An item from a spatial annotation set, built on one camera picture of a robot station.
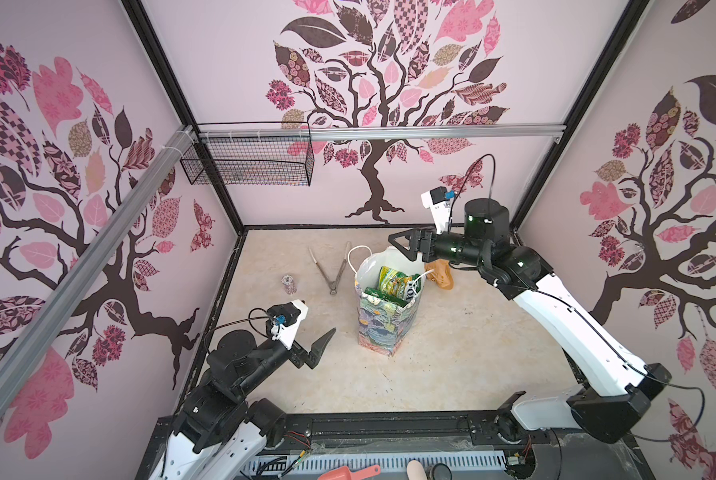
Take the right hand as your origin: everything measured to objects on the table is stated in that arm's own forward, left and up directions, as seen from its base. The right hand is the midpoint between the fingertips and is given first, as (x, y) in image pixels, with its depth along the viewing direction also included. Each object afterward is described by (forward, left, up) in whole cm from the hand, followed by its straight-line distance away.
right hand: (400, 233), depth 63 cm
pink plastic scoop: (-40, +13, -38) cm, 57 cm away
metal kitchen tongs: (+12, +19, -38) cm, 45 cm away
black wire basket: (+64, +56, -23) cm, 88 cm away
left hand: (-14, +18, -13) cm, 27 cm away
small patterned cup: (+11, +33, -35) cm, 50 cm away
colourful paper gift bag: (-10, +3, -25) cm, 27 cm away
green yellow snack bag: (+6, -2, -29) cm, 30 cm away
